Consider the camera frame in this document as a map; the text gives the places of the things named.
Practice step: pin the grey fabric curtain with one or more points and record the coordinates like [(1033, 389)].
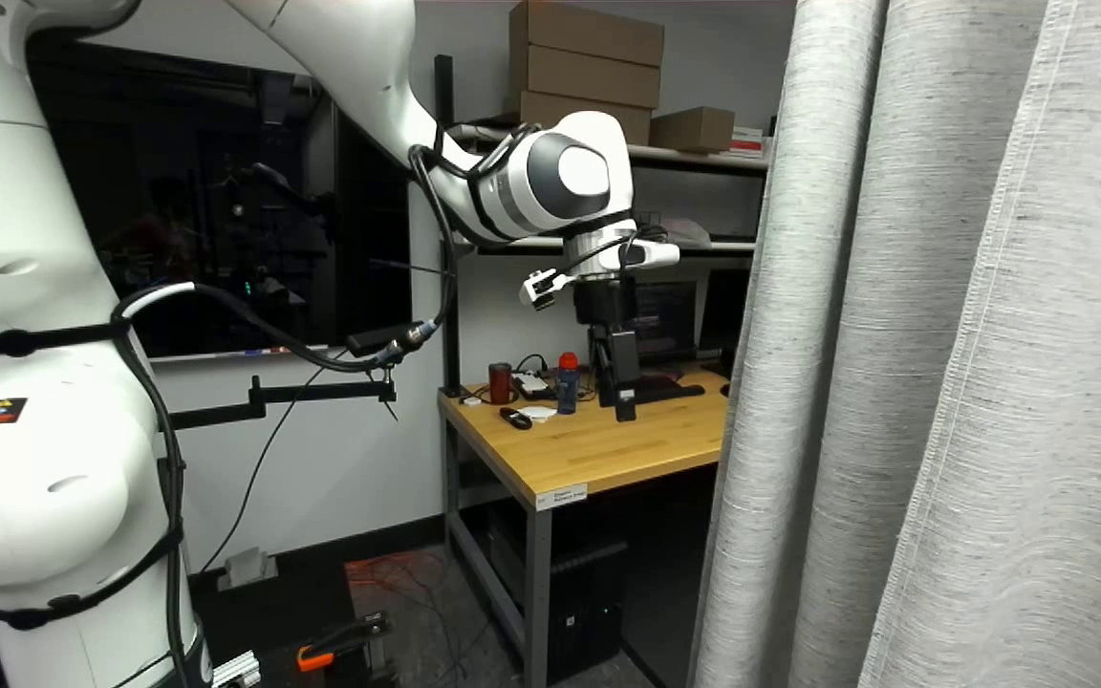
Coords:
[(985, 446)]

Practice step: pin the wooden desk with metal legs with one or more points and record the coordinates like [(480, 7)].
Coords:
[(601, 446)]

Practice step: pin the large black screen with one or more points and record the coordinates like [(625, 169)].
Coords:
[(220, 192)]

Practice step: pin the blue bottle with red cap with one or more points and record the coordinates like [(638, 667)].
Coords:
[(568, 384)]

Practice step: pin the black computer tower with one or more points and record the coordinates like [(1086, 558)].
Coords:
[(588, 618)]

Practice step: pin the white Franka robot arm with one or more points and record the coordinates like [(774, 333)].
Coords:
[(30, 500)]

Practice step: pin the grey rounded object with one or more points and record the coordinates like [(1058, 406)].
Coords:
[(684, 231)]

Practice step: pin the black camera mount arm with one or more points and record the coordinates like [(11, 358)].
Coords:
[(307, 392)]

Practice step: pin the small white box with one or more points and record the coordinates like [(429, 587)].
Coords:
[(536, 378)]

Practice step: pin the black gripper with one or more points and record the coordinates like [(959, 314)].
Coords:
[(605, 306)]

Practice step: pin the black computer mouse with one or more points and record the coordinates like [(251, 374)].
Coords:
[(519, 417)]

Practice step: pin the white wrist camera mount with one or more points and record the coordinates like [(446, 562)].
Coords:
[(554, 282)]

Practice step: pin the small grey floor box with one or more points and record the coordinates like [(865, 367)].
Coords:
[(251, 569)]

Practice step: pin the small brown cardboard box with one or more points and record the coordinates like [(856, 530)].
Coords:
[(693, 133)]

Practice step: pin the black bar camera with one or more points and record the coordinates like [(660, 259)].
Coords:
[(364, 337)]

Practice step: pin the black computer monitor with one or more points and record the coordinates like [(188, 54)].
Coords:
[(672, 325)]

